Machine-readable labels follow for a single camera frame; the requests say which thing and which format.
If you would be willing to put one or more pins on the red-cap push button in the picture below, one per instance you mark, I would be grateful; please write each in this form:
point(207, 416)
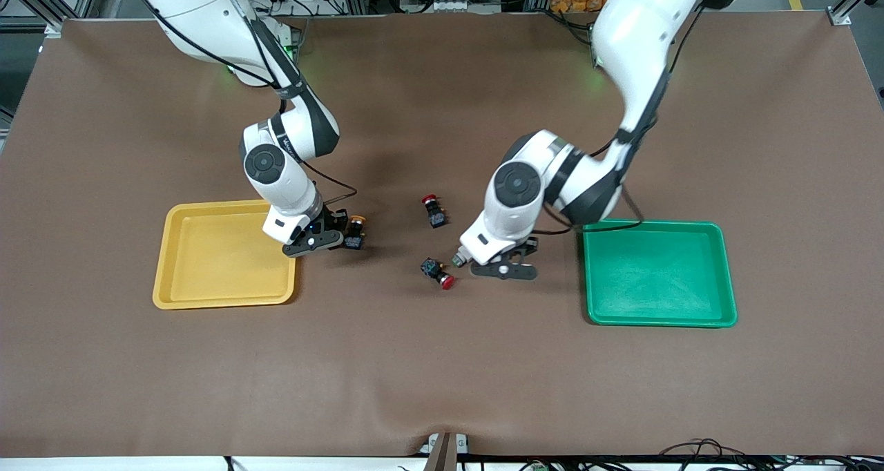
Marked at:
point(435, 271)
point(435, 215)

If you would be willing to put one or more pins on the yellow-cap push button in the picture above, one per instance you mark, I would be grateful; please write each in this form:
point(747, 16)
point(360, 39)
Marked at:
point(356, 240)

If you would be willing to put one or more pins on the push button orange block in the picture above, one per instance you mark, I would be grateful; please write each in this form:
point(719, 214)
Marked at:
point(458, 259)

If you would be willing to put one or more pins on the yellow plastic tray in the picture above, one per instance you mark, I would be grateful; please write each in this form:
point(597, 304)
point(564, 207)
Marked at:
point(221, 264)

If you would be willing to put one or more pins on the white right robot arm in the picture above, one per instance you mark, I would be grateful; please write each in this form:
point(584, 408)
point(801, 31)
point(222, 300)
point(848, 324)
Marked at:
point(207, 15)

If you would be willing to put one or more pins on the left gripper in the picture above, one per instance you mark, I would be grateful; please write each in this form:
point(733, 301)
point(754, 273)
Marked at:
point(528, 246)

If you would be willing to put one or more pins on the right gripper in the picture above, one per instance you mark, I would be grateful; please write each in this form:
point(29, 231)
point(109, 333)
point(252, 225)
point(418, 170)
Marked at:
point(336, 220)

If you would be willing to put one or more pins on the aluminium frame beam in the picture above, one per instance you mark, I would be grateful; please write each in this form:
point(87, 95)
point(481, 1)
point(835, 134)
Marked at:
point(853, 5)
point(41, 8)

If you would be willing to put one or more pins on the green plastic tray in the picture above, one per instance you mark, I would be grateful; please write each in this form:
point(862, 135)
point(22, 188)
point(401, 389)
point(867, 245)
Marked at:
point(656, 274)

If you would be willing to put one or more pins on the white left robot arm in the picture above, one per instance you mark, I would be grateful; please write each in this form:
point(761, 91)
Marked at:
point(635, 36)

